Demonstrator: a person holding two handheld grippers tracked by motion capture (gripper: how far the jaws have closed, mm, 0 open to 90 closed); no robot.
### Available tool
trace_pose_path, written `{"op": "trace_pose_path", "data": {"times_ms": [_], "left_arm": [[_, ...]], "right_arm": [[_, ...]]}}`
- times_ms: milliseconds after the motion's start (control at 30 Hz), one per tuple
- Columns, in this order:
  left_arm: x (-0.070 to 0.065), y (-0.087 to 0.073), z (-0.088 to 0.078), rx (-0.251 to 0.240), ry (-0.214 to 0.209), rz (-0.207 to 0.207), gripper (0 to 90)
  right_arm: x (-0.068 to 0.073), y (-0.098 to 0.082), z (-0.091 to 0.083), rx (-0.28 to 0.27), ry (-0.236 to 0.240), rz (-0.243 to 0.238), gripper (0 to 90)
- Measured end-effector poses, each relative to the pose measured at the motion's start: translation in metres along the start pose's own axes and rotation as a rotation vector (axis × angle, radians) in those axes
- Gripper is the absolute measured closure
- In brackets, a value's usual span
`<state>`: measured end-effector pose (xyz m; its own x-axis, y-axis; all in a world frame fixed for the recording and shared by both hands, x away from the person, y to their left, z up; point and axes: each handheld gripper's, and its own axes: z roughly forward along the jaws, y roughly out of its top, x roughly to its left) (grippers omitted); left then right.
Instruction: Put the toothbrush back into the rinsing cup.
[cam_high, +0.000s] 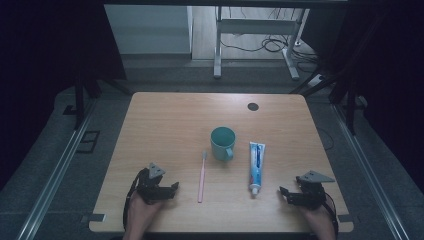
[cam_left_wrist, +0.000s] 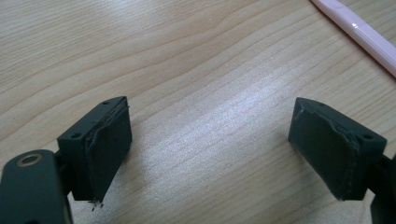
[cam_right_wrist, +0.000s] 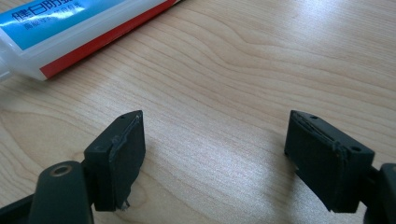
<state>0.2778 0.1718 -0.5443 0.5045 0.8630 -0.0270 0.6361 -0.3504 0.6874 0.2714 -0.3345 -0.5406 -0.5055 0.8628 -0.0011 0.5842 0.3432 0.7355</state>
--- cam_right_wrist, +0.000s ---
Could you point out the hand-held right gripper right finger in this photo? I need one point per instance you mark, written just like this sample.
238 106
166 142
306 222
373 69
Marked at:
323 168

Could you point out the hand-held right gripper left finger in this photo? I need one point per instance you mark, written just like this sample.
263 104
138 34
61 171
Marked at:
124 161

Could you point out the white and blue toothpaste tube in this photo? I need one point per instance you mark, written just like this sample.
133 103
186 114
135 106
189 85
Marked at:
62 34

